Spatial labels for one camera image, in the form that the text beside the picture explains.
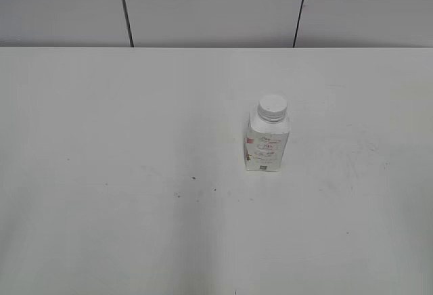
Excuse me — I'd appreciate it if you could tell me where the white screw cap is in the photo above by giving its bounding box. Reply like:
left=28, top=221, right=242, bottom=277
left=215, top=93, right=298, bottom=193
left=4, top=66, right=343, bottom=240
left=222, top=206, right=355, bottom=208
left=257, top=95, right=288, bottom=122

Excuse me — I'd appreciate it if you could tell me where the white drink bottle carton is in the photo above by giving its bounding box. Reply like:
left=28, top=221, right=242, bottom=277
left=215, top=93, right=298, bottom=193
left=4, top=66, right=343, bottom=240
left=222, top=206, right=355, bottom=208
left=244, top=108, right=290, bottom=172

